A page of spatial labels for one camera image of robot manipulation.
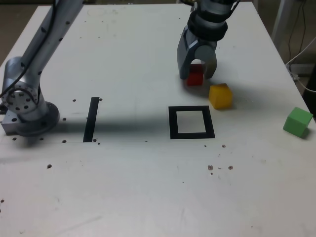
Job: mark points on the red cube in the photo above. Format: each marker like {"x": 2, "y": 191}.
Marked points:
{"x": 195, "y": 79}

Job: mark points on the black tape strip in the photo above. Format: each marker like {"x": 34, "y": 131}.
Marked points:
{"x": 90, "y": 121}

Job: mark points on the green cube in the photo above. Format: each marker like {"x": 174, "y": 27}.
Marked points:
{"x": 296, "y": 122}

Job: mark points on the black background object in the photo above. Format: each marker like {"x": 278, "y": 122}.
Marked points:
{"x": 311, "y": 100}

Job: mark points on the black tape square outline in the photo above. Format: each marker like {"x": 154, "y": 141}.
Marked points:
{"x": 172, "y": 123}

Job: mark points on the grey metal frame leg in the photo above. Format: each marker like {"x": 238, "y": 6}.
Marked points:
{"x": 280, "y": 17}

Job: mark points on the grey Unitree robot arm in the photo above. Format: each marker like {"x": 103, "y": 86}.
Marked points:
{"x": 37, "y": 61}

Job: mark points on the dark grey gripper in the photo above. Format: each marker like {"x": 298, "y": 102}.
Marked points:
{"x": 191, "y": 37}

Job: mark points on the yellow cube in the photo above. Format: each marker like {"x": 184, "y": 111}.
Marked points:
{"x": 220, "y": 97}

